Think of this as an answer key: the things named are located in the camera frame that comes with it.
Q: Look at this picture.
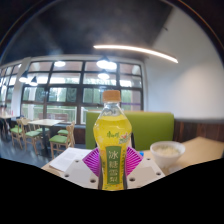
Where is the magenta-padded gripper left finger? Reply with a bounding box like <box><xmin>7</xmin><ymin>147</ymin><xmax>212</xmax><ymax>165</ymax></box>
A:
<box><xmin>62</xmin><ymin>147</ymin><xmax>102</xmax><ymax>190</ymax></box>

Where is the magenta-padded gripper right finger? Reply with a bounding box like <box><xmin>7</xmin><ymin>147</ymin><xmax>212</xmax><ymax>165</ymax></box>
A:
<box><xmin>123</xmin><ymin>145</ymin><xmax>167</xmax><ymax>190</ymax></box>

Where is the yellow drink bottle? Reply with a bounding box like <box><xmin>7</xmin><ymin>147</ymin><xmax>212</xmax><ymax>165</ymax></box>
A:
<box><xmin>92</xmin><ymin>89</ymin><xmax>133</xmax><ymax>191</ymax></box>

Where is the open white book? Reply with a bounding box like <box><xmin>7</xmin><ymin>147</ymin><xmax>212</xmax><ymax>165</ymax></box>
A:
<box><xmin>48</xmin><ymin>146</ymin><xmax>93</xmax><ymax>173</ymax></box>

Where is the white bowl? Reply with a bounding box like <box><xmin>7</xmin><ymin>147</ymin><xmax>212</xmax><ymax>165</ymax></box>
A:
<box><xmin>149</xmin><ymin>140</ymin><xmax>186</xmax><ymax>170</ymax></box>

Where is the group of green-seated wooden chairs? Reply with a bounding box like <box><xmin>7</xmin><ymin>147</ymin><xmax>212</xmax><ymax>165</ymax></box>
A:
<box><xmin>9</xmin><ymin>117</ymin><xmax>77</xmax><ymax>160</ymax></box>

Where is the light wooden dining table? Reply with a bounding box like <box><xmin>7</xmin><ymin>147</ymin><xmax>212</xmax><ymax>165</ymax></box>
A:
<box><xmin>28</xmin><ymin>118</ymin><xmax>65</xmax><ymax>156</ymax></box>

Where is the long curved ceiling light strip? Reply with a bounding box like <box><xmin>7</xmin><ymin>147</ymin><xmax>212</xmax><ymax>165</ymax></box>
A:
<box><xmin>93</xmin><ymin>44</ymin><xmax>179</xmax><ymax>64</ymax></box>

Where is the dark-framed window wall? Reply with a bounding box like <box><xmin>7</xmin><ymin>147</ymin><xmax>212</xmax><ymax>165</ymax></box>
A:
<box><xmin>0</xmin><ymin>59</ymin><xmax>145</xmax><ymax>126</ymax></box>

